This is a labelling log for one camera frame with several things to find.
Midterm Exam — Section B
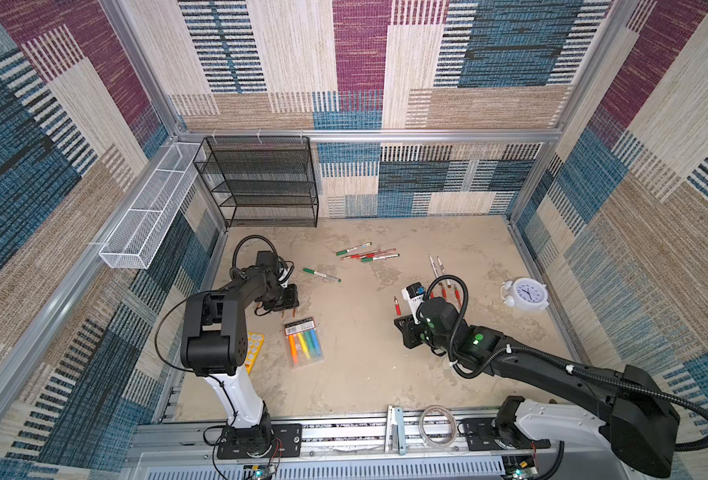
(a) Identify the brown capped white marker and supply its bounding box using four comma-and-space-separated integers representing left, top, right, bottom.
437, 256, 447, 276

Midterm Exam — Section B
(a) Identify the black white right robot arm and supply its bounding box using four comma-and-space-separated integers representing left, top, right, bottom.
394, 282, 708, 478

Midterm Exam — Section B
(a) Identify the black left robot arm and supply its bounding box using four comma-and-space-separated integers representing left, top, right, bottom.
153, 234, 299, 458

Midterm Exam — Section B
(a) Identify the highlighter pack in clear case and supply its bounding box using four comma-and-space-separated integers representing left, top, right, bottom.
283, 317, 324, 368

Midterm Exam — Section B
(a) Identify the yellow calculator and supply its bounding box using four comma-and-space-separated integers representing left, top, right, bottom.
244, 332, 265, 374

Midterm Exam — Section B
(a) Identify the green marker top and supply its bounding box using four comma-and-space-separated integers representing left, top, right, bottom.
336, 242, 372, 256

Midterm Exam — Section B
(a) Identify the white alarm clock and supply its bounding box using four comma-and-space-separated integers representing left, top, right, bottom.
501, 277, 550, 312

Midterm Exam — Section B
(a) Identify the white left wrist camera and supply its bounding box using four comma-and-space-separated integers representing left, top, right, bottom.
278, 262, 295, 286

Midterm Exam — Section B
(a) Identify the metal bracket on rail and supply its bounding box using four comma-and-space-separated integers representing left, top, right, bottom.
384, 405, 407, 456

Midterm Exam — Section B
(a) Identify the coiled clear cable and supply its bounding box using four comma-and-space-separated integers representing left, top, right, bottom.
418, 405, 460, 448

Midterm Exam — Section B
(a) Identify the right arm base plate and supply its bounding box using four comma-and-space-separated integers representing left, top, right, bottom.
457, 417, 552, 451

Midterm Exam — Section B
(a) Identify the black wire mesh shelf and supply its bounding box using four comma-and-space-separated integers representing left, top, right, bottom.
194, 136, 320, 227

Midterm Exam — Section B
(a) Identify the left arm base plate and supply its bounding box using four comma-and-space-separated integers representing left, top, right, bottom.
215, 423, 303, 460

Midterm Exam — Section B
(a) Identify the white wire mesh basket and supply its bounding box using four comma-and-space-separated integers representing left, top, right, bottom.
99, 142, 200, 270

